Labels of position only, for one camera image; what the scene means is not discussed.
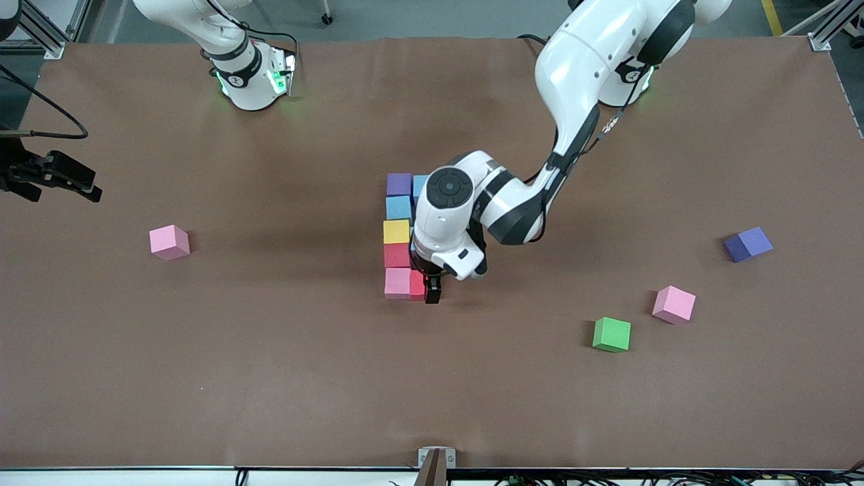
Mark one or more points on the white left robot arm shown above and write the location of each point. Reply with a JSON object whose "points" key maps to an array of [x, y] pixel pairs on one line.
{"points": [[587, 54]]}

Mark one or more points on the grey metal table bracket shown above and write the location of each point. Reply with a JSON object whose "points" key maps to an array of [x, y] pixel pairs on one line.
{"points": [[437, 466]]}

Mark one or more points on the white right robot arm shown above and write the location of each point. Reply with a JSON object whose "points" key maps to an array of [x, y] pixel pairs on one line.
{"points": [[246, 84]]}

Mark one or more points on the red foam cube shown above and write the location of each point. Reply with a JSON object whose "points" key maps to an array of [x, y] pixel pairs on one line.
{"points": [[416, 287], [396, 256]]}

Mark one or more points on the white table edge rail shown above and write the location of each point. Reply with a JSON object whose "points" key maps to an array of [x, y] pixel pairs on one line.
{"points": [[135, 478]]}

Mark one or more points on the pink foam cube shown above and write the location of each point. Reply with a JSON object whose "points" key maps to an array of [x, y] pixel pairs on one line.
{"points": [[169, 243], [397, 283], [673, 304]]}

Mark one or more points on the brown table cover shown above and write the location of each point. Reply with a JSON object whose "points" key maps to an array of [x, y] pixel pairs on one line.
{"points": [[405, 405]]}

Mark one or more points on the purple foam cube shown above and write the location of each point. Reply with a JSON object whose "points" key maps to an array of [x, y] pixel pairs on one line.
{"points": [[399, 184], [748, 244]]}

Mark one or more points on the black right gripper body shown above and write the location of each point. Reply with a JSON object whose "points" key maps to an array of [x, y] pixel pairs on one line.
{"points": [[19, 167]]}

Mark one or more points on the yellow foam cube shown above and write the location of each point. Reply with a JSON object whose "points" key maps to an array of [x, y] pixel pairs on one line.
{"points": [[396, 232]]}

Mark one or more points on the green foam cube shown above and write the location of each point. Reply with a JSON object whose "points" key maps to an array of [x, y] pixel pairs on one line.
{"points": [[611, 334]]}

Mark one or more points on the blue foam cube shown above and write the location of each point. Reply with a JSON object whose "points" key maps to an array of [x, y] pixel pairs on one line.
{"points": [[419, 185], [399, 208]]}

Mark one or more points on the black caster wheel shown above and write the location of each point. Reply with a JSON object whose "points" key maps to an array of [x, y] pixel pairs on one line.
{"points": [[327, 19]]}

